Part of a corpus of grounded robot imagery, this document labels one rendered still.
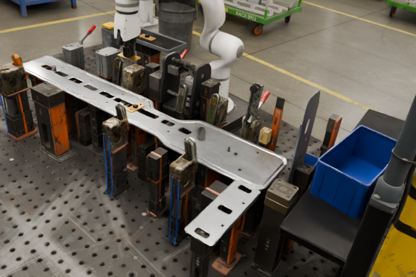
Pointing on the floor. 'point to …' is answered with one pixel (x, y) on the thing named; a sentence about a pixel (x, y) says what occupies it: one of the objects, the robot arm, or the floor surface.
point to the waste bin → (176, 13)
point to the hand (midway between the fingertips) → (129, 51)
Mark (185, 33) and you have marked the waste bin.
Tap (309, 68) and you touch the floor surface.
